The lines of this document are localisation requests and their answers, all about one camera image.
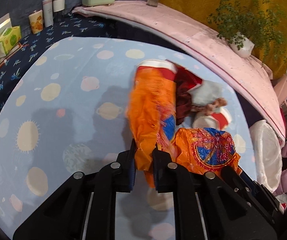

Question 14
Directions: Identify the pink water dispenser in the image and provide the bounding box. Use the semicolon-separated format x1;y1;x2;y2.
274;75;287;107

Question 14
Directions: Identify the mustard yellow fabric backdrop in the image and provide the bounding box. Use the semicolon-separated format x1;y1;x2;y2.
159;0;287;79

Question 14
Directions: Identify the green yellow tissue pack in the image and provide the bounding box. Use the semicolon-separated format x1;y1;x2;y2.
0;26;21;58

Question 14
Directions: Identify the pink dotted bed cover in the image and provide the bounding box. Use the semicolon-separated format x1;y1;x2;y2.
73;1;286;146

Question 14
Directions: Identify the large red white paper pouch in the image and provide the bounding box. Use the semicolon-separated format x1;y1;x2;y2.
192;107;232;131

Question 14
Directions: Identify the dark red velvet scrunchie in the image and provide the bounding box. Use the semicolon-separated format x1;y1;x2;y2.
176;80;196;126

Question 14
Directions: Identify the light blue planet tablecloth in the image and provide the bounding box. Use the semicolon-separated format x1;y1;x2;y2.
0;37;256;237

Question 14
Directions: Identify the small red white paper pouch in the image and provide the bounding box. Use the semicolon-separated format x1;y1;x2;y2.
137;59;177;81

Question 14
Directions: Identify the potted green plant white pot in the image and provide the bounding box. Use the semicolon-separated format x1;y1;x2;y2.
207;0;287;62

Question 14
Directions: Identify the white bag lined trash bin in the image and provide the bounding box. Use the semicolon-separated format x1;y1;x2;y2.
249;120;282;193

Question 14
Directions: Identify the navy floral cloth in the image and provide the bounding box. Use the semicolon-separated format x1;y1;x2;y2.
0;13;114;116

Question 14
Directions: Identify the orange patterned cup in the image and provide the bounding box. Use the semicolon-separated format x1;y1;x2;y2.
28;10;43;34

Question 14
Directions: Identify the tall white bottle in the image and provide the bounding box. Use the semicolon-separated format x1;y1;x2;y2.
42;0;53;28

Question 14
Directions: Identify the grey blue cloth pouch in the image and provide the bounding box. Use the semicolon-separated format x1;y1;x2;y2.
188;80;227;107

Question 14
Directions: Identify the orange foil wrapper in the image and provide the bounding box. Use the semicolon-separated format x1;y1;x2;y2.
127;65;242;188

